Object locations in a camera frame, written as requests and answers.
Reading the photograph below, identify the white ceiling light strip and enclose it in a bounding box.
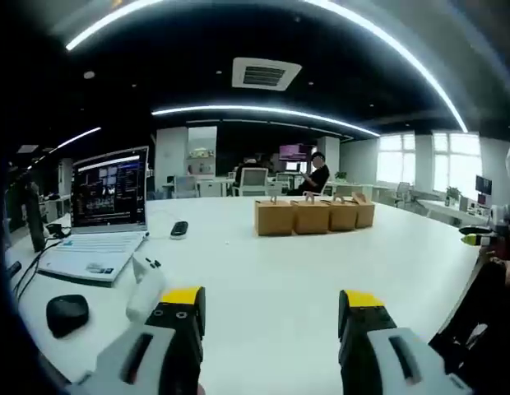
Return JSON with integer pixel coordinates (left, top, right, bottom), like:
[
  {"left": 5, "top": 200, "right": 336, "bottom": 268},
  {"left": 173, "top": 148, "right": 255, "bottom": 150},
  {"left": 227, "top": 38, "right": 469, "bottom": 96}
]
[
  {"left": 151, "top": 104, "right": 382, "bottom": 137},
  {"left": 311, "top": 0, "right": 470, "bottom": 134},
  {"left": 52, "top": 126, "right": 103, "bottom": 154},
  {"left": 65, "top": 0, "right": 166, "bottom": 52}
]

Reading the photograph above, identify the white mesh office chair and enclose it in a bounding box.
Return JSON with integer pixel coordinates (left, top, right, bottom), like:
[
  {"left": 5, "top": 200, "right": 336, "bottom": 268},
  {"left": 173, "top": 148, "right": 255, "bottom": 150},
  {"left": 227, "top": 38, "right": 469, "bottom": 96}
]
[{"left": 231, "top": 167, "right": 270, "bottom": 198}]

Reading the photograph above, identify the person's right hand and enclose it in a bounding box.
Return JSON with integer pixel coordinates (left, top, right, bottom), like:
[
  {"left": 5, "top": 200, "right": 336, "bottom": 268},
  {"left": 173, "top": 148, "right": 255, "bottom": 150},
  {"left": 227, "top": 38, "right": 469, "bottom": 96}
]
[{"left": 483, "top": 246, "right": 510, "bottom": 286}]

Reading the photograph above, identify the black computer mouse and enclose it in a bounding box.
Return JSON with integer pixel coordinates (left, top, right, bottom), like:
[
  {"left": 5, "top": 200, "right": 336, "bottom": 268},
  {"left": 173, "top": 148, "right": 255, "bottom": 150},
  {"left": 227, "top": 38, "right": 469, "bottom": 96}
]
[{"left": 45, "top": 294, "right": 90, "bottom": 340}]

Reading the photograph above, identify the silver laptop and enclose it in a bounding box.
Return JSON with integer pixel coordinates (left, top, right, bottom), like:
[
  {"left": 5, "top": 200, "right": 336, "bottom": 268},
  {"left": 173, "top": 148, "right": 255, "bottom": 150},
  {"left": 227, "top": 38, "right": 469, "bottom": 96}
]
[{"left": 36, "top": 145, "right": 151, "bottom": 288}]

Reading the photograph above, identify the person's black coat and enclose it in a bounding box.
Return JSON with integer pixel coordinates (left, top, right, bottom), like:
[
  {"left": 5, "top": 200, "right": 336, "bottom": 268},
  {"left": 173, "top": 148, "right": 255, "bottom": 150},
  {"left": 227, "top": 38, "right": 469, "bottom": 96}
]
[{"left": 427, "top": 258, "right": 510, "bottom": 374}]

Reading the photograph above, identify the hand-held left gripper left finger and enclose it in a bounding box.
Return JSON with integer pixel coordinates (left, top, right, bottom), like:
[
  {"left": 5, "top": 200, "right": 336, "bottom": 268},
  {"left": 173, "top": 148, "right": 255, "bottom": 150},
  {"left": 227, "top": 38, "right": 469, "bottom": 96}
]
[{"left": 65, "top": 286, "right": 206, "bottom": 395}]

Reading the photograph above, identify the white display shelf unit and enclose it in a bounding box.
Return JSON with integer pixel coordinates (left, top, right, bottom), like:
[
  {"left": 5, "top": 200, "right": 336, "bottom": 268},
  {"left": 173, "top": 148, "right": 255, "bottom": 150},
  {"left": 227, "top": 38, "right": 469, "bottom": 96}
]
[{"left": 186, "top": 125, "right": 219, "bottom": 179}]

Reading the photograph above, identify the pink monitor screen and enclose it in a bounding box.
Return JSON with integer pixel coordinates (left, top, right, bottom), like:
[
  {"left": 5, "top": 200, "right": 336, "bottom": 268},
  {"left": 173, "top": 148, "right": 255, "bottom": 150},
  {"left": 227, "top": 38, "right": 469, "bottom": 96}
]
[{"left": 279, "top": 143, "right": 314, "bottom": 163}]

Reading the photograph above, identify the black laptop cable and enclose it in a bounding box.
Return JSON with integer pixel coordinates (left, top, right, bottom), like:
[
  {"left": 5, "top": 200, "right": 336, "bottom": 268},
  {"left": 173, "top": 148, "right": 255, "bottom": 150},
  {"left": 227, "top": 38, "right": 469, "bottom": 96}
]
[{"left": 9, "top": 235, "right": 72, "bottom": 298}]

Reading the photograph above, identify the bright window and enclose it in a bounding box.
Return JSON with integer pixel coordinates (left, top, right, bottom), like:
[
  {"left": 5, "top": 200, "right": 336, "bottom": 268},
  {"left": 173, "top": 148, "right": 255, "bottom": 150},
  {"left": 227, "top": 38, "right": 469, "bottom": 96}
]
[
  {"left": 431, "top": 132, "right": 483, "bottom": 193},
  {"left": 378, "top": 132, "right": 417, "bottom": 187}
]

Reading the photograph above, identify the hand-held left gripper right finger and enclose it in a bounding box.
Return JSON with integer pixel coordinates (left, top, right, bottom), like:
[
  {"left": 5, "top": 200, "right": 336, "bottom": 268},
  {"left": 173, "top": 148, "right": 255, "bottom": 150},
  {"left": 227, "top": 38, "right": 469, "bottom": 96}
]
[{"left": 338, "top": 289, "right": 473, "bottom": 395}]

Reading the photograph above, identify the ceiling air vent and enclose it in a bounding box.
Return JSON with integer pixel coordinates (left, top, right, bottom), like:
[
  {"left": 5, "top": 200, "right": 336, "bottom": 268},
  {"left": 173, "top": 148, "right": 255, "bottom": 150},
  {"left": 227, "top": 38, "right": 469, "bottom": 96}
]
[{"left": 231, "top": 57, "right": 303, "bottom": 93}]

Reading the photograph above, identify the brown paper box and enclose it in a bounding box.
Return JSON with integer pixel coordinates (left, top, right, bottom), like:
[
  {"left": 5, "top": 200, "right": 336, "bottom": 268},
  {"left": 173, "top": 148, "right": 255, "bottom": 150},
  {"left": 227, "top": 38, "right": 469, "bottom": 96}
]
[
  {"left": 350, "top": 190, "right": 377, "bottom": 229},
  {"left": 320, "top": 194, "right": 359, "bottom": 232},
  {"left": 290, "top": 194, "right": 332, "bottom": 235},
  {"left": 253, "top": 196, "right": 299, "bottom": 237}
]

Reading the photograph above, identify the dark tall bottle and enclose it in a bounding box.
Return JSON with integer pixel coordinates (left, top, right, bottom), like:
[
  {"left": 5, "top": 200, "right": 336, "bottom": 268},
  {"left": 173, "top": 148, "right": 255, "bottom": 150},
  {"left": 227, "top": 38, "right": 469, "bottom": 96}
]
[{"left": 24, "top": 180, "right": 47, "bottom": 253}]

